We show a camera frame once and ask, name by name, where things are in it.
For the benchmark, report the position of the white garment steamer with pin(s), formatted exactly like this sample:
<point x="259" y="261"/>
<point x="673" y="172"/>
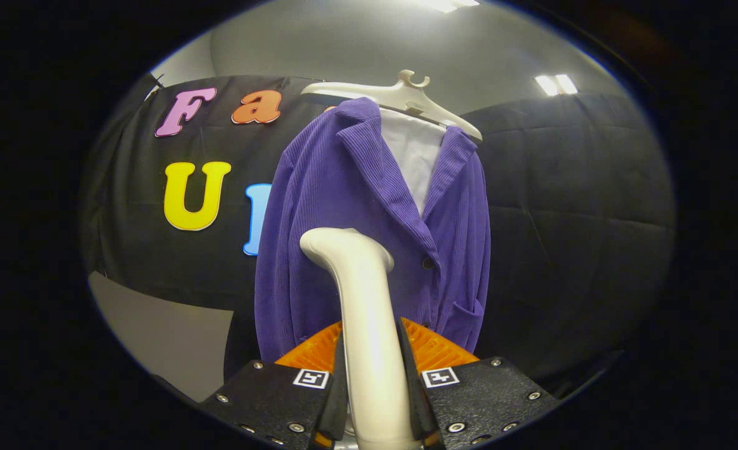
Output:
<point x="369" y="325"/>

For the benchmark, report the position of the large ceiling light panel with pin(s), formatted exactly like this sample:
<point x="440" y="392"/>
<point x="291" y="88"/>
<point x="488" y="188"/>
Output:
<point x="447" y="4"/>

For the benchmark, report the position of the white plastic clothes hanger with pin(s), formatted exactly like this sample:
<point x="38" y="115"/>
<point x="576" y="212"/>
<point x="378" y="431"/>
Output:
<point x="406" y="97"/>

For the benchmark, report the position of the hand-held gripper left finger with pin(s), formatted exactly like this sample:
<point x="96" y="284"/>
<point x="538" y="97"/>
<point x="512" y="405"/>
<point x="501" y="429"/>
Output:
<point x="339" y="400"/>

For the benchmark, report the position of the grey cabinet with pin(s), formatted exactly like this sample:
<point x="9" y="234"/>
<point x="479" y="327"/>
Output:
<point x="162" y="337"/>

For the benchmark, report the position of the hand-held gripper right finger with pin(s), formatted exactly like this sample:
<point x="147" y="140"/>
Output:
<point x="409" y="400"/>

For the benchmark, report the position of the double ceiling light panel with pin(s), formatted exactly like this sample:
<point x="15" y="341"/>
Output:
<point x="556" y="84"/>

